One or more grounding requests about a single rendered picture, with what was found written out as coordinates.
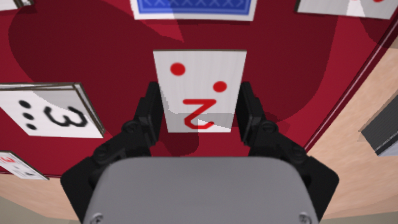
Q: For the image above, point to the blue playing card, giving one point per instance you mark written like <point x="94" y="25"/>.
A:
<point x="241" y="10"/>

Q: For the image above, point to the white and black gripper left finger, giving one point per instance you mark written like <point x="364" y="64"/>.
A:
<point x="79" y="182"/>

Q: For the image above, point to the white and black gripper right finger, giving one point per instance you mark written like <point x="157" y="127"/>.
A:
<point x="262" y="134"/>

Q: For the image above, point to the dark red card cloth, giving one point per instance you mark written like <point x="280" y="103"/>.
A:
<point x="298" y="65"/>

